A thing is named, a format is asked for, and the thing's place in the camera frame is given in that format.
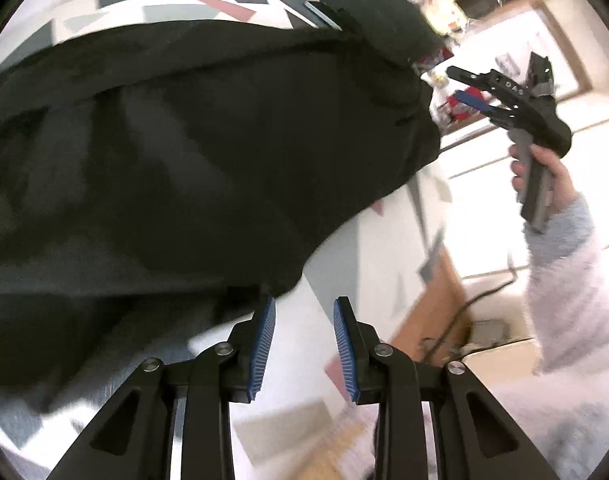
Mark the black garment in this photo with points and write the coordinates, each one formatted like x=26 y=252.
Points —
x=184 y=160

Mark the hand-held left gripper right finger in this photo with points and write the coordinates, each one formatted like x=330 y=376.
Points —
x=347 y=350

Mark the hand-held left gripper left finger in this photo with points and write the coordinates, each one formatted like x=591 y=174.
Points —
x=262 y=345

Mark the person's right forearm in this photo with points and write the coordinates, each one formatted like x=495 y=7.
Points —
x=569 y=285

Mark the patterned ironing board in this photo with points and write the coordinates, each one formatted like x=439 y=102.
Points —
x=384 y=260

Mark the person's right hand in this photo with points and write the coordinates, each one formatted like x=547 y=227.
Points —
x=561 y=182

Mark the wooden door frame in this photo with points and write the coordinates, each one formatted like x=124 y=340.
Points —
x=559 y=35

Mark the pale fluffy robe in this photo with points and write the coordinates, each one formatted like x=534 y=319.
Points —
x=559 y=420

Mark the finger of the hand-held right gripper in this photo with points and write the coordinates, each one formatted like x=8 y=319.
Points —
x=479 y=103
x=472 y=78

